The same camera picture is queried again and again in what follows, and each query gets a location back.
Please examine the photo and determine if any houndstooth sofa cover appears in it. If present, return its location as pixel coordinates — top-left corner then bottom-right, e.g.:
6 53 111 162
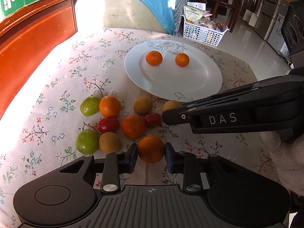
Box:
172 0 188 36

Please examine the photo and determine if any green fruit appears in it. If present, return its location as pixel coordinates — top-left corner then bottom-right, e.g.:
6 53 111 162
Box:
76 129 99 154
80 96 101 116

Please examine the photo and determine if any brown kiwi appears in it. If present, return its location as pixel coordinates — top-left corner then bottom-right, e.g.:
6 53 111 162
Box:
133 97 153 115
162 100 182 112
99 132 122 153

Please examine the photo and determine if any red wooden cabinet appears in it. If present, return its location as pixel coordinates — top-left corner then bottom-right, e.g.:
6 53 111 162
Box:
0 0 78 115

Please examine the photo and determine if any white gloved right hand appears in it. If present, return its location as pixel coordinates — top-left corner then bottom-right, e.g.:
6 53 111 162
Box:
261 131 304 196

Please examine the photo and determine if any red tomato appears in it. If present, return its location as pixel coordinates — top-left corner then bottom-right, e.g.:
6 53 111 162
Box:
97 117 120 133
143 113 162 128

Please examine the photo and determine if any dark orange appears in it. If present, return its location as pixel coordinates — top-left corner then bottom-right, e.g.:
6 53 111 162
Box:
121 115 146 139

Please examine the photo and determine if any white floral plate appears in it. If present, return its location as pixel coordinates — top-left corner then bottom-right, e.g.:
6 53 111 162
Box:
124 39 223 102

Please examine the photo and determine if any white perforated basket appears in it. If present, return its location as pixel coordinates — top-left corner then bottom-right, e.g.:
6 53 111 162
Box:
183 17 230 46

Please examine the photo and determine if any floral tablecloth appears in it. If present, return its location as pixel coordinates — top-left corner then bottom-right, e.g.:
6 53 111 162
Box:
1 28 279 227

